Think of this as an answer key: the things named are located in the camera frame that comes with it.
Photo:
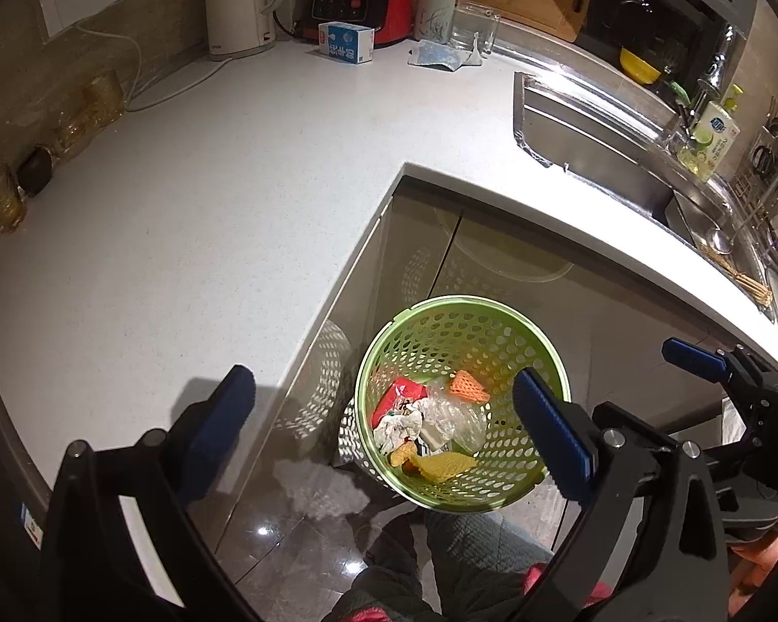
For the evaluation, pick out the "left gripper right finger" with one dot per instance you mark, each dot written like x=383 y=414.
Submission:
x=562 y=434

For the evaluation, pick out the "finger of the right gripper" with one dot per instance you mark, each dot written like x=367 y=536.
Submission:
x=694 y=359

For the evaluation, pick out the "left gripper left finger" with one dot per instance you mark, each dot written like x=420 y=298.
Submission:
x=209 y=430

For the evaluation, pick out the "orange foam fruit net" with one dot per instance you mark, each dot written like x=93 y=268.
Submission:
x=465 y=387

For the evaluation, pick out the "yellow foam fruit net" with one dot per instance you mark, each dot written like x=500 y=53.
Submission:
x=439 y=468

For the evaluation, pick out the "red snack packet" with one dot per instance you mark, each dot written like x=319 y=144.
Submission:
x=402 y=391

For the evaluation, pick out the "white tissue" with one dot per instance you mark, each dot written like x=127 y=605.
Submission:
x=397 y=427

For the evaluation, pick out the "blue white milk carton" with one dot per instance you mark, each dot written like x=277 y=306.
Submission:
x=346 y=42

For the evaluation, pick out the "blue white dish cloth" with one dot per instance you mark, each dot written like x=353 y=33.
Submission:
x=443 y=57

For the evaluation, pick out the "clear plastic bag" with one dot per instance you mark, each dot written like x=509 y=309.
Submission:
x=449 y=422

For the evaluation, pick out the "orange peel piece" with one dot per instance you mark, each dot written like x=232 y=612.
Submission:
x=403 y=454

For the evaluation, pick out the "green perforated trash basket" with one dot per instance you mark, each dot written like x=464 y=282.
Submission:
x=435 y=339

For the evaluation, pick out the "bamboo chopsticks bundle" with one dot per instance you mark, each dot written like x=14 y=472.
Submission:
x=758 y=292

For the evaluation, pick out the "cabinet door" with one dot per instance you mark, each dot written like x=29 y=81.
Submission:
x=295 y=539

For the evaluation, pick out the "dish rack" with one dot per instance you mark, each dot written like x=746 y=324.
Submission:
x=760 y=174

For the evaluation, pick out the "dish soap bottle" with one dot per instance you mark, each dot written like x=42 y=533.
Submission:
x=712 y=137

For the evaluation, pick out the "stainless steel sink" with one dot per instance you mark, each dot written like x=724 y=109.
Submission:
x=560 y=121

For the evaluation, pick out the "chrome faucet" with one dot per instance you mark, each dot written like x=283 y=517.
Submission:
x=710 y=85

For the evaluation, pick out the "yellow bowl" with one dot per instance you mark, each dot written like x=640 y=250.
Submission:
x=639 y=70

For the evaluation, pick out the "amber glass cup lying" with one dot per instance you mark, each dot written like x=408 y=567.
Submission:
x=12 y=205

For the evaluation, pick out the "clear glass jar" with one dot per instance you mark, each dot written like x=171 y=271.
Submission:
x=73 y=131

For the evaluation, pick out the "amber ribbed glass cup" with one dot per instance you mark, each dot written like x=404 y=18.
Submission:
x=104 y=98

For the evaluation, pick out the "clear glass pitcher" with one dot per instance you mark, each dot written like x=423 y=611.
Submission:
x=474 y=28

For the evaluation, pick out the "white floral ceramic mug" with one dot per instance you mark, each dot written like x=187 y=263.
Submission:
x=433 y=20

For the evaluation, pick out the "white electric kettle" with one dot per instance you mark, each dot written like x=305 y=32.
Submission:
x=237 y=28

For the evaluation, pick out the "red black blender base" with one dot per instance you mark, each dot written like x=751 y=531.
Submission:
x=392 y=20

